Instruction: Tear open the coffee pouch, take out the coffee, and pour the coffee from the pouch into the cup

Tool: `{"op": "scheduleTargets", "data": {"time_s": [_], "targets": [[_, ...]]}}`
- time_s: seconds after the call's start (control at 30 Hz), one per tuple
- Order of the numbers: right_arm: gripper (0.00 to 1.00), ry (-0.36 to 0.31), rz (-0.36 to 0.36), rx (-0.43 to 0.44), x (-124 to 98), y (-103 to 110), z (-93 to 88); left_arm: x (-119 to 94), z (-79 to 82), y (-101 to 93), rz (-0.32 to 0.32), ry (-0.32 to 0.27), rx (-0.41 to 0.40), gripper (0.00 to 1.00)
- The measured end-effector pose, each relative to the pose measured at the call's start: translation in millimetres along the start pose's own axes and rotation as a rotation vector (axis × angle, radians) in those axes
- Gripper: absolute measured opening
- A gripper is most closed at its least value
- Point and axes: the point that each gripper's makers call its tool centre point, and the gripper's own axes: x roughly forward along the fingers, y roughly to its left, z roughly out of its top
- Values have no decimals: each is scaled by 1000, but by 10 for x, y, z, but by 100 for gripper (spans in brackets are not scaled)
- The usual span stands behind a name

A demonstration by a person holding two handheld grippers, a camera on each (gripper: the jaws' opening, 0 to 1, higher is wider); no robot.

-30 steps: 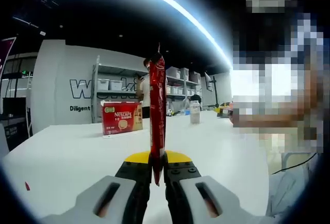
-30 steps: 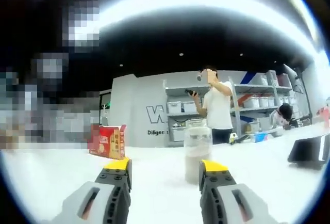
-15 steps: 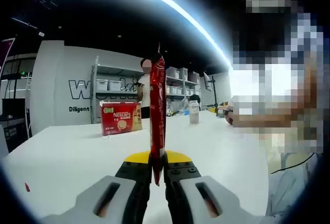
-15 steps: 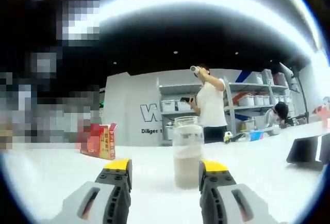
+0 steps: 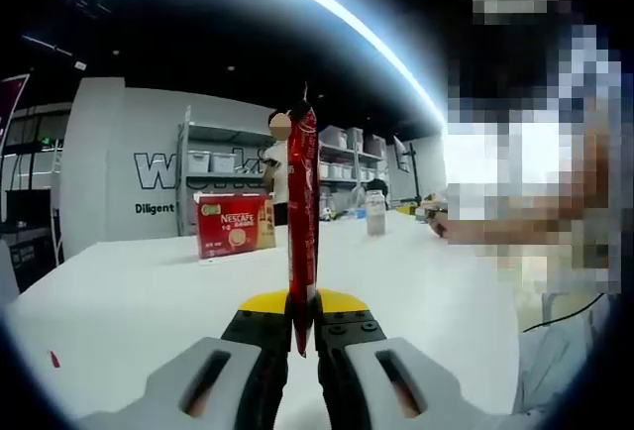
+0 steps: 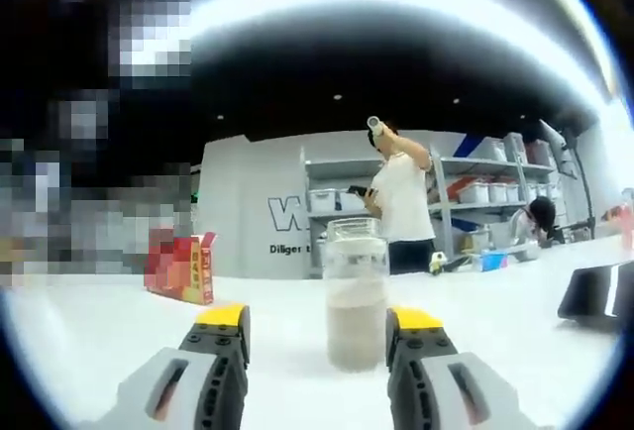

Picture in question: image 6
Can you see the black tripod stand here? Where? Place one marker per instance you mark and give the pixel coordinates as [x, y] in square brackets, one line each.
[582, 177]

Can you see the group of white storage bins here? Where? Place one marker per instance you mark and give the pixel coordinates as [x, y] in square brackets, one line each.
[478, 192]

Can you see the red coffee box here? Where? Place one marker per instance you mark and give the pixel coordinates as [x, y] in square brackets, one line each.
[204, 271]

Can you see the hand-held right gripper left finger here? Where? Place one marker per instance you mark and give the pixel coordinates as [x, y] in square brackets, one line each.
[198, 385]

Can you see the clear plastic cup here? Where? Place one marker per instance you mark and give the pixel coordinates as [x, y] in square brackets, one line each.
[356, 301]

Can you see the grey metal shelf rack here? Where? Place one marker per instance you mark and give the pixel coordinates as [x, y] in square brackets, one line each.
[303, 212]

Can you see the white yellow device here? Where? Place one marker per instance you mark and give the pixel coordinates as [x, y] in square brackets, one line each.
[437, 262]

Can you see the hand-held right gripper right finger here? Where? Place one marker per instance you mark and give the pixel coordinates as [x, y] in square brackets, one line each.
[436, 385]

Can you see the red orange container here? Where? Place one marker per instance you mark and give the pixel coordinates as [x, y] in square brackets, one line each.
[625, 222]

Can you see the blue box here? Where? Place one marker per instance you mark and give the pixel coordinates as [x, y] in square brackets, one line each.
[493, 261]

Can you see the ceiling light strip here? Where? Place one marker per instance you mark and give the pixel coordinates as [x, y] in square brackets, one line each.
[396, 19]

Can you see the black smartphone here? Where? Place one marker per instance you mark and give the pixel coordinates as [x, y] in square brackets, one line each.
[589, 296]

